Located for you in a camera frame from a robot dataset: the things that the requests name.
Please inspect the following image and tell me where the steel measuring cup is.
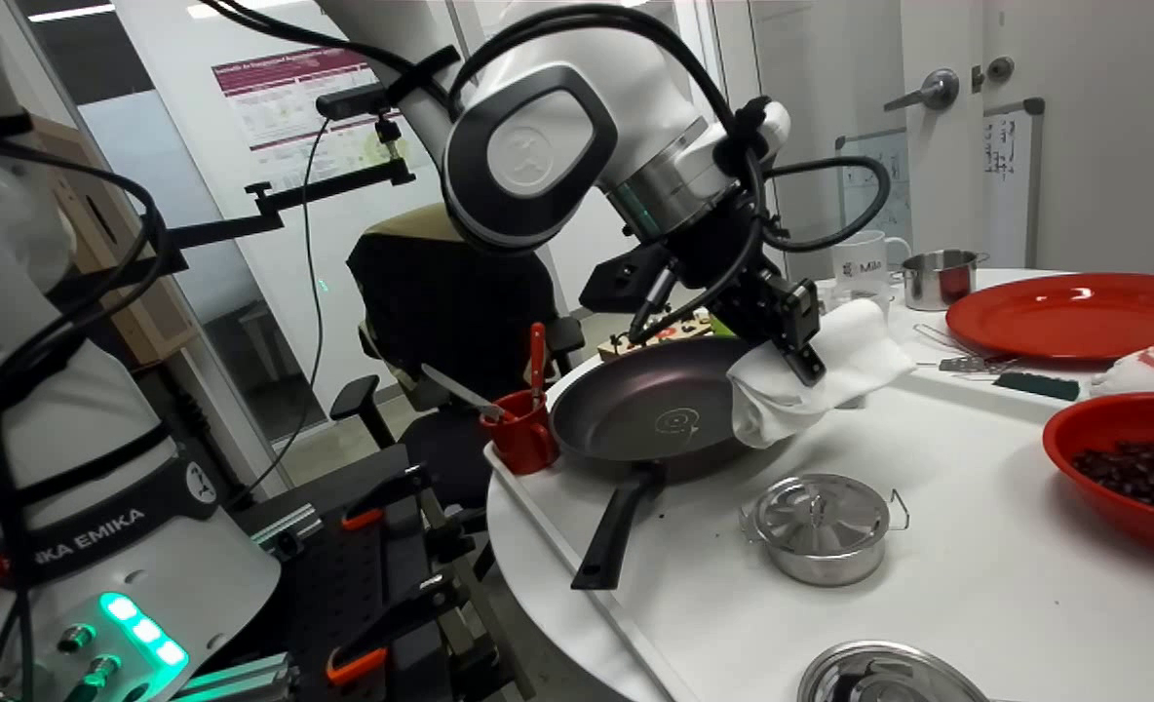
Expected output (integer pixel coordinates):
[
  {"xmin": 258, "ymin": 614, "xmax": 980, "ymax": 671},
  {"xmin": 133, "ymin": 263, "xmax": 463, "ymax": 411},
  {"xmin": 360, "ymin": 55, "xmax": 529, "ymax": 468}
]
[{"xmin": 898, "ymin": 247, "xmax": 981, "ymax": 312}]

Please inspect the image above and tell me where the purple header wall poster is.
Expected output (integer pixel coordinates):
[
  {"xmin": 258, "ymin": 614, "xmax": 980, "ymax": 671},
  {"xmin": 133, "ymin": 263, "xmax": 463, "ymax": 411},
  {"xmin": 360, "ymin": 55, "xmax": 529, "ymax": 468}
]
[{"xmin": 211, "ymin": 42, "xmax": 407, "ymax": 179}]

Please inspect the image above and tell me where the silver door lock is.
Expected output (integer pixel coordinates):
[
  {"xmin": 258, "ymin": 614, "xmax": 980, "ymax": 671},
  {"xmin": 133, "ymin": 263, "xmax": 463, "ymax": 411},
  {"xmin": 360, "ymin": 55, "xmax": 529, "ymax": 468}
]
[{"xmin": 966, "ymin": 55, "xmax": 1018, "ymax": 95}]

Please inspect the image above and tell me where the red utensil mug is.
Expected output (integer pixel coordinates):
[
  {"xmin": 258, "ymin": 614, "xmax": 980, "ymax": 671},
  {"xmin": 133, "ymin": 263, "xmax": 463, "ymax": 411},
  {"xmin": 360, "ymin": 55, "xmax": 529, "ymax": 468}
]
[{"xmin": 475, "ymin": 386, "xmax": 563, "ymax": 478}]

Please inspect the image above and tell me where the small steel pot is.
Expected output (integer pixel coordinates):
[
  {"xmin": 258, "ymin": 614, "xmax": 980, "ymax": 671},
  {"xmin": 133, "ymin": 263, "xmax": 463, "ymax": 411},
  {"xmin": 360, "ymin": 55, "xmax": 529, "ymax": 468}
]
[{"xmin": 749, "ymin": 468, "xmax": 911, "ymax": 594}]

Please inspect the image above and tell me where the red spatula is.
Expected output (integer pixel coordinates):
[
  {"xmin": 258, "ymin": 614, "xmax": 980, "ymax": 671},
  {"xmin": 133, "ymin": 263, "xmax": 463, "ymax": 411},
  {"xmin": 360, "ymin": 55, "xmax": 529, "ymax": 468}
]
[{"xmin": 519, "ymin": 320, "xmax": 553, "ymax": 400}]

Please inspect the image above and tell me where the black cart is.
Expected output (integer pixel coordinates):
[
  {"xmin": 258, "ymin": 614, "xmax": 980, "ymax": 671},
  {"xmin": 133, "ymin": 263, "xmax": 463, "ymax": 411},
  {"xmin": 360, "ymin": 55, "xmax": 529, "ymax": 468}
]
[{"xmin": 199, "ymin": 439, "xmax": 529, "ymax": 702}]

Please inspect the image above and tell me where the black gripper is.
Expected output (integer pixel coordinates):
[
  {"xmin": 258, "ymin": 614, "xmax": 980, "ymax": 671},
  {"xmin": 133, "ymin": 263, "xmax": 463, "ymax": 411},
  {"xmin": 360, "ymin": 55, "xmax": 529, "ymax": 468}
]
[{"xmin": 708, "ymin": 264, "xmax": 831, "ymax": 386}]

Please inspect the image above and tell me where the white door paper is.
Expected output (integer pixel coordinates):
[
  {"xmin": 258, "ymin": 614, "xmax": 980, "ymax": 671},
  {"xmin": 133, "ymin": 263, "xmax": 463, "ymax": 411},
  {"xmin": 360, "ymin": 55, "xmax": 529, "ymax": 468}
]
[{"xmin": 981, "ymin": 95, "xmax": 1050, "ymax": 270}]

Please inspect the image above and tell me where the red bowl of beans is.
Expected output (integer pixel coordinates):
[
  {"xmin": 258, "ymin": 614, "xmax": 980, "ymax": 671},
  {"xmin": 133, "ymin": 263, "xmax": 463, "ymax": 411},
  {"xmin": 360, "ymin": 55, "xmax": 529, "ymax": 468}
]
[{"xmin": 1041, "ymin": 390, "xmax": 1154, "ymax": 564}]

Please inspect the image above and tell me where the red plate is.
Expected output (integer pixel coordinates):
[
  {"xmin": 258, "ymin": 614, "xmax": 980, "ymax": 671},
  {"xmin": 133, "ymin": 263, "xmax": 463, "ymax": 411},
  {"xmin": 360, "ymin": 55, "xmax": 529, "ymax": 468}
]
[{"xmin": 945, "ymin": 270, "xmax": 1154, "ymax": 367}]

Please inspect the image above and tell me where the dark green sponge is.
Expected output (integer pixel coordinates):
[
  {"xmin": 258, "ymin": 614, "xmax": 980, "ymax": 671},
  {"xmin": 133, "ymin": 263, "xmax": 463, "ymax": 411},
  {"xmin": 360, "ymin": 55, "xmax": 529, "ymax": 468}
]
[{"xmin": 989, "ymin": 372, "xmax": 1083, "ymax": 406}]

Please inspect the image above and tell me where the small white board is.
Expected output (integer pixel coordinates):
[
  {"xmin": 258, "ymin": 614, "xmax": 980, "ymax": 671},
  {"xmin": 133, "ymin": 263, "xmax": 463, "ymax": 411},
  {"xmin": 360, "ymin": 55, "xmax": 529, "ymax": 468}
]
[{"xmin": 836, "ymin": 125, "xmax": 919, "ymax": 247}]

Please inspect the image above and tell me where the silver door handle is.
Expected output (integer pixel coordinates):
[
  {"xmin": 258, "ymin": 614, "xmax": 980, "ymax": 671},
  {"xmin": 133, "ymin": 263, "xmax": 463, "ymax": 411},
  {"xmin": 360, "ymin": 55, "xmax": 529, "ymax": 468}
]
[{"xmin": 883, "ymin": 66, "xmax": 962, "ymax": 116}]

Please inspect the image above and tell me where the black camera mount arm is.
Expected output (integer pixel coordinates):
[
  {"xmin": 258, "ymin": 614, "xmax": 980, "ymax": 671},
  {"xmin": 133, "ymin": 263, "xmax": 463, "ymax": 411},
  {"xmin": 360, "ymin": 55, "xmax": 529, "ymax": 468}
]
[{"xmin": 164, "ymin": 151, "xmax": 417, "ymax": 259}]

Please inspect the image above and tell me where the orange handled clamp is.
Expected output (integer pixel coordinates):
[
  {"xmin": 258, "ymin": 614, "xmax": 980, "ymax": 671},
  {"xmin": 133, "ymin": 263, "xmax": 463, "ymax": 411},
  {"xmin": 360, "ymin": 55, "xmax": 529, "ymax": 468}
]
[
  {"xmin": 321, "ymin": 641, "xmax": 398, "ymax": 696},
  {"xmin": 337, "ymin": 504, "xmax": 395, "ymax": 537}
]

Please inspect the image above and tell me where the dark frying pan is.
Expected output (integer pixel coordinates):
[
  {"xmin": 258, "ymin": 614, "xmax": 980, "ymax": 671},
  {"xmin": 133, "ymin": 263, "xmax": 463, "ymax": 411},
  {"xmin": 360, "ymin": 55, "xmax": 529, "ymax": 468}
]
[{"xmin": 545, "ymin": 330, "xmax": 786, "ymax": 595}]

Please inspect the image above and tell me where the black chair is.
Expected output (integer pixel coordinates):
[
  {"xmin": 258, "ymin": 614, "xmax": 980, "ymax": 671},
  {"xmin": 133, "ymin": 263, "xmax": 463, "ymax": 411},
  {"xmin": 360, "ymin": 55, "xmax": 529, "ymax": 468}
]
[{"xmin": 341, "ymin": 207, "xmax": 569, "ymax": 393}]

